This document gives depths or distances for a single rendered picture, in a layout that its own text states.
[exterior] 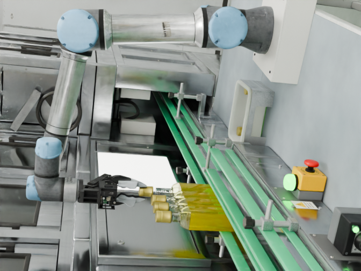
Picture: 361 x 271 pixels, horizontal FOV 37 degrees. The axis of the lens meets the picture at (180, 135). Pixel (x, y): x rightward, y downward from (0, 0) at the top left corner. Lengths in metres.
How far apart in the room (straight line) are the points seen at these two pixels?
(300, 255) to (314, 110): 0.50
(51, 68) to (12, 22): 2.81
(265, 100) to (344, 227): 0.77
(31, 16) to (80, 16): 3.82
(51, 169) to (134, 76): 1.05
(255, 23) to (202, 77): 0.98
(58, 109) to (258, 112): 0.67
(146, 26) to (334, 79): 0.54
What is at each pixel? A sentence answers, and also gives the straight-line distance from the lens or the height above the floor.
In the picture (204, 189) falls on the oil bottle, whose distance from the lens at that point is 1.73.
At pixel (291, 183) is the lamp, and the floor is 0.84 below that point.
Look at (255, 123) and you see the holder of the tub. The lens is 1.88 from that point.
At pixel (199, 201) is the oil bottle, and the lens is 1.64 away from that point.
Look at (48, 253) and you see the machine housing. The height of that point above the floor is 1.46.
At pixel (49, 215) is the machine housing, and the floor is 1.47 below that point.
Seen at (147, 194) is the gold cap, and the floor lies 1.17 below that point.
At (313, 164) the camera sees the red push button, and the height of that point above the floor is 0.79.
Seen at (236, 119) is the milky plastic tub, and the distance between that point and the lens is 2.02.
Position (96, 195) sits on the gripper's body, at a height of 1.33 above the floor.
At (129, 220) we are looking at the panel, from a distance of 1.82.
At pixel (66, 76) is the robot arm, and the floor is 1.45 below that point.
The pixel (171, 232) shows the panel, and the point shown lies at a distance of 1.77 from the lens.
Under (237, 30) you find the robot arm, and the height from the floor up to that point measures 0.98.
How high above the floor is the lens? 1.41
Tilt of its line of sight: 11 degrees down
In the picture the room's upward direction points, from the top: 86 degrees counter-clockwise
